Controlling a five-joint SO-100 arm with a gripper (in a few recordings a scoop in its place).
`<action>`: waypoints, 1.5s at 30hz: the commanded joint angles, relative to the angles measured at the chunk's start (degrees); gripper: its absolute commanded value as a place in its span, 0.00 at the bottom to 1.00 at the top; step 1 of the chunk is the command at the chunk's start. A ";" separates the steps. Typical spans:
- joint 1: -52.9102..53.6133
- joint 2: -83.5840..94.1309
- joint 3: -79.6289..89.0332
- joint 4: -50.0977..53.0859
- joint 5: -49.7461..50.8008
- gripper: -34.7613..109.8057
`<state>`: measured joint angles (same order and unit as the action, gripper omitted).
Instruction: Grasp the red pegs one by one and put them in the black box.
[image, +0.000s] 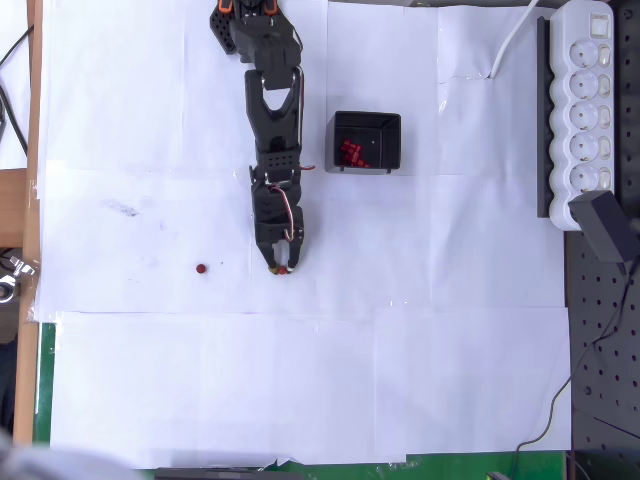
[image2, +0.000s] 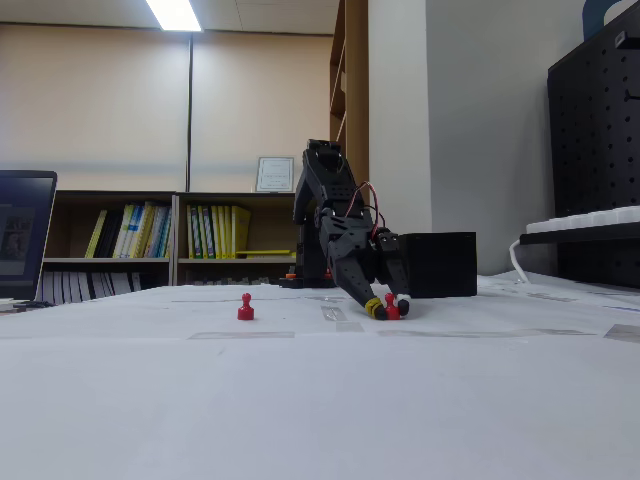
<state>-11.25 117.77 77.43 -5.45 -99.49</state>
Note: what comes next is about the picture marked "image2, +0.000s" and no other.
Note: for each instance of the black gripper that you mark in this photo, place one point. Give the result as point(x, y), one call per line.
point(356, 267)

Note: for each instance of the red pawn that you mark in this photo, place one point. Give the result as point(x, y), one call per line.
point(391, 309)
point(245, 314)

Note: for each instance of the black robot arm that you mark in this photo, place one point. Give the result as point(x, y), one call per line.
point(315, 225)

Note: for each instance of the black open box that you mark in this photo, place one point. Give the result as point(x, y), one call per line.
point(440, 265)

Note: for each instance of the clear tape strip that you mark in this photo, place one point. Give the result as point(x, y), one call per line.
point(349, 326)
point(334, 314)
point(480, 333)

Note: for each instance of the flat yellow folder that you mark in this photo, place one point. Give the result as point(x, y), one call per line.
point(265, 252)

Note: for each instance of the white paper table cover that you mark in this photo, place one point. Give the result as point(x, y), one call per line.
point(320, 400)

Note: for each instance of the framed white certificate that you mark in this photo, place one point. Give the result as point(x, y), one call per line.
point(275, 174)

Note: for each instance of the tall wooden bookshelf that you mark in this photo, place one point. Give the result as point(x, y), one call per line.
point(357, 100)

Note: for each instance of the light blue white book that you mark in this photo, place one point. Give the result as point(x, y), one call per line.
point(160, 232)

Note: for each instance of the white power strip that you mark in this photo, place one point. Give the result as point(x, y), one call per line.
point(590, 218)

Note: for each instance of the black pegboard panel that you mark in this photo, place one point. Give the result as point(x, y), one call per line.
point(590, 150)

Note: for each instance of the yellow white book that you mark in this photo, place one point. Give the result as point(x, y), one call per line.
point(125, 232)

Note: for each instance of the black book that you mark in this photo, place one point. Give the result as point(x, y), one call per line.
point(111, 235)

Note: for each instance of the thin yellow book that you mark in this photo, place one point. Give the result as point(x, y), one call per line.
point(96, 234)

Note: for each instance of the white binder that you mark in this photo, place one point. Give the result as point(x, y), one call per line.
point(75, 286)
point(48, 289)
point(62, 287)

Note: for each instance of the ceiling light panel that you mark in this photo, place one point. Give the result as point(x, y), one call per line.
point(175, 15)

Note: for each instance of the blue partition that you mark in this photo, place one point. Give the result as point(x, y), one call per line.
point(592, 15)

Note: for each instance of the dark laptop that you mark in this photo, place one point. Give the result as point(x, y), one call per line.
point(25, 235)

